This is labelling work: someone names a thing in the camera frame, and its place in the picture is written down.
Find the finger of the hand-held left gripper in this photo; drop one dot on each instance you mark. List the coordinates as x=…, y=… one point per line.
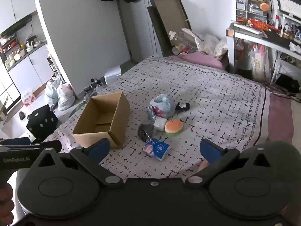
x=15, y=141

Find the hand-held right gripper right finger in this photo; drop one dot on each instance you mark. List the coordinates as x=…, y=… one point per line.
x=209, y=151

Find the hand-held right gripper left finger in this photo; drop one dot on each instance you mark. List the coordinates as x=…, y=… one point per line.
x=98, y=147

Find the brown cardboard box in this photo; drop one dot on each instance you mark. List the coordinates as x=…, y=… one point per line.
x=117, y=120

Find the blue plush toy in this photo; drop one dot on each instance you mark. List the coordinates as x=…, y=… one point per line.
x=162, y=103

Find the person's left hand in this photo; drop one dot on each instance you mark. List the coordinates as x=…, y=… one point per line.
x=4, y=197

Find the person's leg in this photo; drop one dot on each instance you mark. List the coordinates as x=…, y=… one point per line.
x=203, y=166

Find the black white-dotted cube stool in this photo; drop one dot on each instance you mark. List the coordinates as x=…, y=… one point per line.
x=42, y=121

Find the burger plush toy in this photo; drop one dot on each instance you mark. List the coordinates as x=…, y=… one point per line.
x=173, y=126

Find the small red white plastic bag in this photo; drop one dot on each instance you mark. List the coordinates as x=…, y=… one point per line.
x=28, y=97

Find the green cartoon floor mat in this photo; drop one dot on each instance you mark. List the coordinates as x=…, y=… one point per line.
x=78, y=106

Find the blue tissue packet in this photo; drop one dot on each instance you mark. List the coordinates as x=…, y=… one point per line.
x=157, y=148

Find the small black plush toy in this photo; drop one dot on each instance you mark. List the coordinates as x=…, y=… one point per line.
x=182, y=107

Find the white black patterned bed sheet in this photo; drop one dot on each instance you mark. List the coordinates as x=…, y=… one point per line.
x=211, y=94

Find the black shoe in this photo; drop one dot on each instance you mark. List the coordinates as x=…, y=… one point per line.
x=97, y=82
x=90, y=89

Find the pale blue plastic bag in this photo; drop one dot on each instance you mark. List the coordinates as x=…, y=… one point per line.
x=50, y=91

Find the white kitchen cabinet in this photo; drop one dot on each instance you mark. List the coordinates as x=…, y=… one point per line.
x=23, y=68

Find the white box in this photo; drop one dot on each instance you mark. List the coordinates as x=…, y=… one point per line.
x=112, y=74

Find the black spray bottle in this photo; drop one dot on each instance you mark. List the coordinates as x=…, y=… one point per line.
x=51, y=64

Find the hanging white plastic bag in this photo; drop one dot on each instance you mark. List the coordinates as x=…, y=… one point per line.
x=258, y=61

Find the white desk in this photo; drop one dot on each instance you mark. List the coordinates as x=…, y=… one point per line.
x=231, y=49

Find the pile of white plastic bags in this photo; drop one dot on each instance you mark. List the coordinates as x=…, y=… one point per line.
x=211, y=44

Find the clear plastic bottle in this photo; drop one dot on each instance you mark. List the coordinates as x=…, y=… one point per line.
x=176, y=37

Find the grey door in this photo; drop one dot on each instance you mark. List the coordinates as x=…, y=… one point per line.
x=136, y=28

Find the folded brown black table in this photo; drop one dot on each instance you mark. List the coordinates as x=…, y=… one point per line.
x=164, y=28

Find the black desk mat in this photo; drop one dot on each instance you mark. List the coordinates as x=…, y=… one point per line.
x=279, y=39

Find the red packages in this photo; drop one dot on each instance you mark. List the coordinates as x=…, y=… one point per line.
x=256, y=24

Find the white bottle red cap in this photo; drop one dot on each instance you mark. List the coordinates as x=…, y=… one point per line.
x=277, y=22

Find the clear drawer organizer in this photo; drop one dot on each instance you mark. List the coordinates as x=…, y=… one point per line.
x=249, y=9

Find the white monitor riser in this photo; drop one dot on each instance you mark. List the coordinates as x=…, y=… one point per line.
x=283, y=18

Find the small orange plush toy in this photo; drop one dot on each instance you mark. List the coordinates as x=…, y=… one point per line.
x=264, y=7

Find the white keyboard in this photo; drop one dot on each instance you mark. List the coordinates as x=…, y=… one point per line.
x=290, y=6

